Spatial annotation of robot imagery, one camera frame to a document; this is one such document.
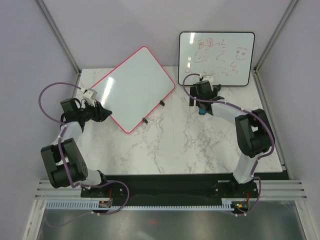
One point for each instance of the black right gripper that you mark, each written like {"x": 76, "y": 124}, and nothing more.
{"x": 193, "y": 92}

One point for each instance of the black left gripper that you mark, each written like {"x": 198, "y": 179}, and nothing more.
{"x": 97, "y": 112}

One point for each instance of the blue whiteboard eraser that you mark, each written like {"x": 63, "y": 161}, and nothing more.
{"x": 201, "y": 111}

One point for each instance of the pink framed whiteboard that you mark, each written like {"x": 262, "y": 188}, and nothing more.
{"x": 133, "y": 89}

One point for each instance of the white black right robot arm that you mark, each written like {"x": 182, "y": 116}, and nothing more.
{"x": 253, "y": 132}

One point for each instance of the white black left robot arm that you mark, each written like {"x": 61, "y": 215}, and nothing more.
{"x": 63, "y": 161}

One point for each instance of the black framed whiteboard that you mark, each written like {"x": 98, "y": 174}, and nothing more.
{"x": 226, "y": 56}

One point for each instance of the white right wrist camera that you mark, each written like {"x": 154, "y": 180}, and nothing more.
{"x": 208, "y": 78}

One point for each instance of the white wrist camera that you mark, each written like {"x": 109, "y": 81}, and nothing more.
{"x": 208, "y": 78}
{"x": 89, "y": 95}

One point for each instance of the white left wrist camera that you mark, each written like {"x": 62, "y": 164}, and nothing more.
{"x": 89, "y": 95}

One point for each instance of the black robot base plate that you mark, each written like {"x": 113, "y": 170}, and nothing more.
{"x": 175, "y": 200}

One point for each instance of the white slotted cable duct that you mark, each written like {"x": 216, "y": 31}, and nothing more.
{"x": 98, "y": 205}

